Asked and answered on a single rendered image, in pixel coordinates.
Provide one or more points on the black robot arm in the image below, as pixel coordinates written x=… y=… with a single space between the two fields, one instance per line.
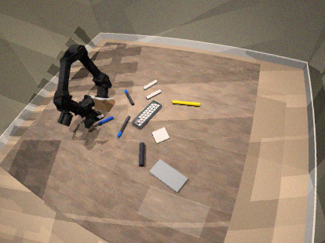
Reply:
x=61 y=97

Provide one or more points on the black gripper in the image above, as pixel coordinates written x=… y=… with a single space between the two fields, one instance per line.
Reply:
x=90 y=116

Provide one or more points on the dark grey cylinder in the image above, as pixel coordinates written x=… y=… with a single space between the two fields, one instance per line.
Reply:
x=141 y=151

